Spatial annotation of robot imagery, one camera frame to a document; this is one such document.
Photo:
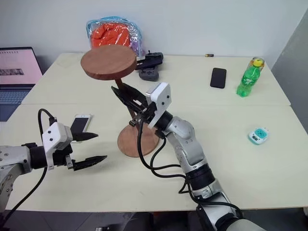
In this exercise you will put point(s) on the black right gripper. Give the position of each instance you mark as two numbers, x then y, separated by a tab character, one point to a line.
145	111

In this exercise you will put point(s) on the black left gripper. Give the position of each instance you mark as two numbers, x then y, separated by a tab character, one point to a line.
61	155

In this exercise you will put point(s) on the wooden pole with round disc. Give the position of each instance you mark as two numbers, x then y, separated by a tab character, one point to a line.
107	62

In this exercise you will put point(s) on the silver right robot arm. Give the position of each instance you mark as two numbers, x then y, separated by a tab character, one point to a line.
185	131

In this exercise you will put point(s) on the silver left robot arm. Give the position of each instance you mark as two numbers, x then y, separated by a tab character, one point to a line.
14	156

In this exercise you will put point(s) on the round wooden base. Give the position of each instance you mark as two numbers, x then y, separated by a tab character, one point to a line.
130	144

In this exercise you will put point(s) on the grey game controller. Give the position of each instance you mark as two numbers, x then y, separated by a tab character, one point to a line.
149	74

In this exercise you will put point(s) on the white smartphone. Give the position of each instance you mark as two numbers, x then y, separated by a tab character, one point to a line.
84	118

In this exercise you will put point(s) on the black game controller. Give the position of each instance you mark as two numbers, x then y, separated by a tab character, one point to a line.
152	60

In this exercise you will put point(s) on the orange cloth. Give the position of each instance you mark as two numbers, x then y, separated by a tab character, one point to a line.
110	36

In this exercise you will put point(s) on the clear plastic zip bag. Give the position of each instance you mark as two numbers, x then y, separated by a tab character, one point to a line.
113	21

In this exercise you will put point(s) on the small black battery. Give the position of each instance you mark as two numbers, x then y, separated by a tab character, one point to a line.
209	55

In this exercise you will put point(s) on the black smartphone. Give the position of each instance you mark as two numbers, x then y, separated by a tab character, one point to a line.
218	77

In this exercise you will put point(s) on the open grey laptop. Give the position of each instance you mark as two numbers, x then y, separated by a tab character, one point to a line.
16	69

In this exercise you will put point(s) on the green plastic bottle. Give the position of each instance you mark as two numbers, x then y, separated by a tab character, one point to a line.
247	79

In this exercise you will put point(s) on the small teal timer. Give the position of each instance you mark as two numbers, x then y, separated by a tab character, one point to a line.
258	136

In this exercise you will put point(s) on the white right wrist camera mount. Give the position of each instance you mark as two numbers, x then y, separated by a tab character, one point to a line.
161	96

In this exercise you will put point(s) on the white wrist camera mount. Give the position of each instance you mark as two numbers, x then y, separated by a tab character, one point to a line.
56	136
161	96

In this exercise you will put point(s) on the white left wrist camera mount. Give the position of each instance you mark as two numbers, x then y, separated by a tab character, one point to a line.
56	136

